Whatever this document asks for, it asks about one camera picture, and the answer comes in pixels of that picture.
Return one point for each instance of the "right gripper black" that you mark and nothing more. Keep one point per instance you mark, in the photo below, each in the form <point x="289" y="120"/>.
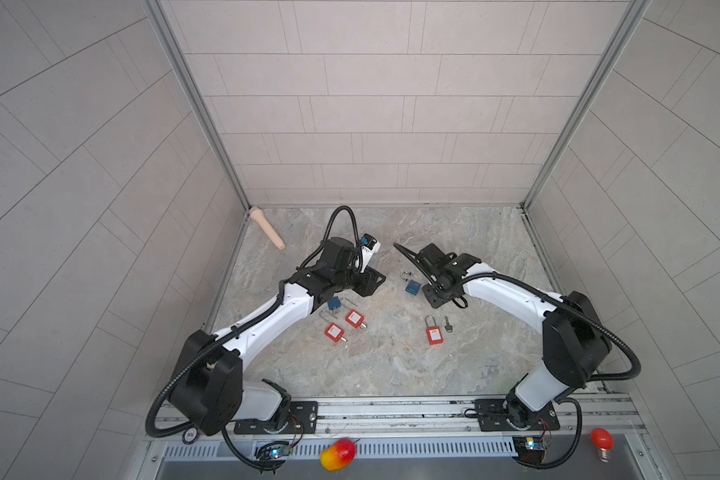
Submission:
<point x="431" y="299"/>

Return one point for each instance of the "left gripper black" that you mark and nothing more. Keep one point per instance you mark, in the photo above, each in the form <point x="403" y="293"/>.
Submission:
<point x="366" y="279"/>

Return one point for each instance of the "red padlock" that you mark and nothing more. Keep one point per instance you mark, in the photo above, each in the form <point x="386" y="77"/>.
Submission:
<point x="333" y="330"/>
<point x="433" y="331"/>
<point x="355" y="319"/>

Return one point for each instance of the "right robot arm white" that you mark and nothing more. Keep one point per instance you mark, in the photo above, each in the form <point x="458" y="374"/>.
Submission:
<point x="577" y="348"/>

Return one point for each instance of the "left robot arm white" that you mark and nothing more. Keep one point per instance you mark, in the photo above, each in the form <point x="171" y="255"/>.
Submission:
<point x="207" y="389"/>

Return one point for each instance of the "blue padlock left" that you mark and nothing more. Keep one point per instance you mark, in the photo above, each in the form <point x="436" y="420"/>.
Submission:
<point x="337" y="303"/>

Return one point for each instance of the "blue padlock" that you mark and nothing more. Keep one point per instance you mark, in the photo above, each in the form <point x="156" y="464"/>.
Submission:
<point x="412" y="286"/>
<point x="337" y="303"/>

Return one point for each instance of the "blue padlock right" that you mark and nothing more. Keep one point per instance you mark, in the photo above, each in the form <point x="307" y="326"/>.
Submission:
<point x="412" y="286"/>

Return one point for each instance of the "beige cylinder peg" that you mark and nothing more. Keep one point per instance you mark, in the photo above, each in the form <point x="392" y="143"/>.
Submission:
<point x="258" y="217"/>

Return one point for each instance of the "red yellow mango toy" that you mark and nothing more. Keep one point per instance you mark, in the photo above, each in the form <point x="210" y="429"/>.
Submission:
<point x="339" y="455"/>

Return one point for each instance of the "red light bulb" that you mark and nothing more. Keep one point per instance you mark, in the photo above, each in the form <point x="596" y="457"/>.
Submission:
<point x="603" y="441"/>

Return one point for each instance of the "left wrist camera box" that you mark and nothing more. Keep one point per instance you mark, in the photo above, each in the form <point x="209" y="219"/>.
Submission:
<point x="369" y="246"/>

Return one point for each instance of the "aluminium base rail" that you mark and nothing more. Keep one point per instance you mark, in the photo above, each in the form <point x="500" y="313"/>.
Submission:
<point x="463" y="437"/>

